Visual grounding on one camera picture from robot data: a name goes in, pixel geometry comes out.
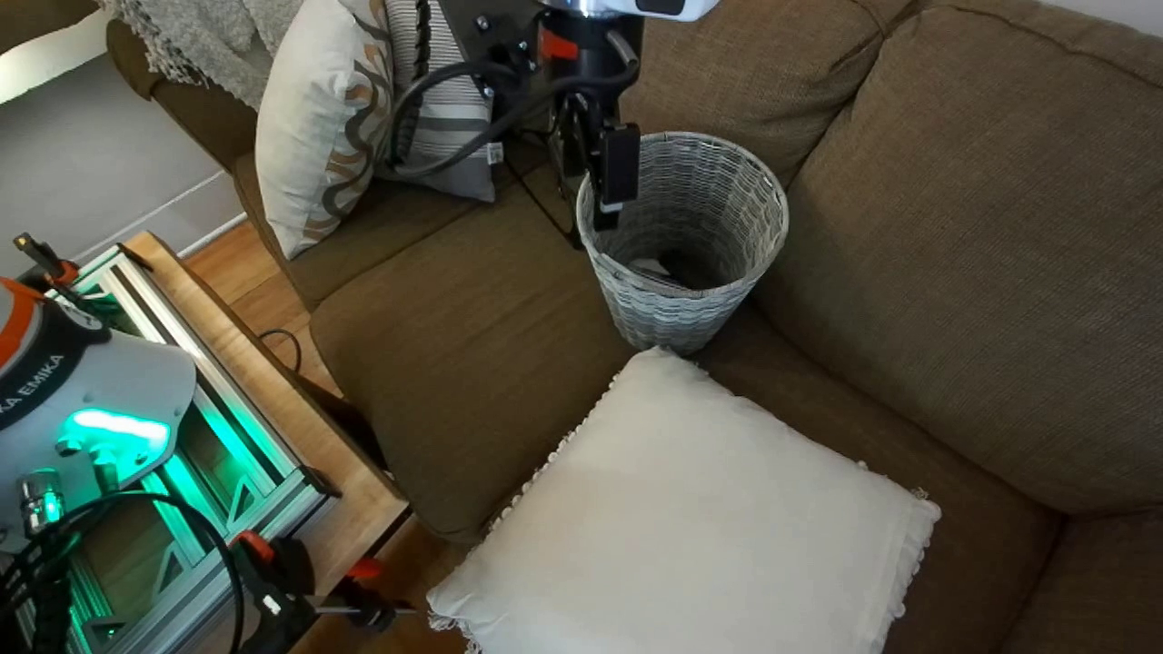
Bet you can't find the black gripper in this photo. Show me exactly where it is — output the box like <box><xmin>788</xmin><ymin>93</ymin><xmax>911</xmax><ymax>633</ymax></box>
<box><xmin>528</xmin><ymin>9</ymin><xmax>647</xmax><ymax>238</ymax></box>

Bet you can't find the grey woven basket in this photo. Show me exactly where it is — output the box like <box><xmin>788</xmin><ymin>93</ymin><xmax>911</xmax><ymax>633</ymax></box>
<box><xmin>570</xmin><ymin>126</ymin><xmax>793</xmax><ymax>358</ymax></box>

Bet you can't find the grey striped pillow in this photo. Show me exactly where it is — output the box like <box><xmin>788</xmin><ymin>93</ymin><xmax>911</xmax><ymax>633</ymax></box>
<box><xmin>375</xmin><ymin>0</ymin><xmax>510</xmax><ymax>206</ymax></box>

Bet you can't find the brown fabric sofa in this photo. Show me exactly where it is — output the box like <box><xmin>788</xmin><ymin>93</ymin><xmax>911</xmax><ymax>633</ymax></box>
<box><xmin>104</xmin><ymin>0</ymin><xmax>1163</xmax><ymax>654</ymax></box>

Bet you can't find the cream square pillow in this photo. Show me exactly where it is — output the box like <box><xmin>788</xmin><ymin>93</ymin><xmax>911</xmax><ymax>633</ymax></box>
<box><xmin>252</xmin><ymin>0</ymin><xmax>399</xmax><ymax>261</ymax></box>

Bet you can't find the white fringed pillow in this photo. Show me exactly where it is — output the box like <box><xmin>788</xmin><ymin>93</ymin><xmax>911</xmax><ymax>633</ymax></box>
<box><xmin>427</xmin><ymin>344</ymin><xmax>946</xmax><ymax>654</ymax></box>

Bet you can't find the cream knit throw blanket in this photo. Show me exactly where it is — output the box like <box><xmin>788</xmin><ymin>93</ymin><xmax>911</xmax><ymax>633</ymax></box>
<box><xmin>114</xmin><ymin>0</ymin><xmax>306</xmax><ymax>112</ymax></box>

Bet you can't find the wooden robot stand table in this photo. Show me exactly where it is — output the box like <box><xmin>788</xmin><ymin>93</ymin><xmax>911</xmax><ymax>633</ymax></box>
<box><xmin>49</xmin><ymin>229</ymin><xmax>413</xmax><ymax>654</ymax></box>

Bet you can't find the orange black clamp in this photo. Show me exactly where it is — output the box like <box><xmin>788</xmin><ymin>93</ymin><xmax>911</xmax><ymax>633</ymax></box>
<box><xmin>230</xmin><ymin>529</ymin><xmax>396</xmax><ymax>654</ymax></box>
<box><xmin>10</xmin><ymin>229</ymin><xmax>84</xmax><ymax>295</ymax></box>

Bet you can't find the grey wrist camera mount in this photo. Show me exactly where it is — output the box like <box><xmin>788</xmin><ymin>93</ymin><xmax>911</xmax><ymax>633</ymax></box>
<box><xmin>434</xmin><ymin>0</ymin><xmax>545</xmax><ymax>71</ymax></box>

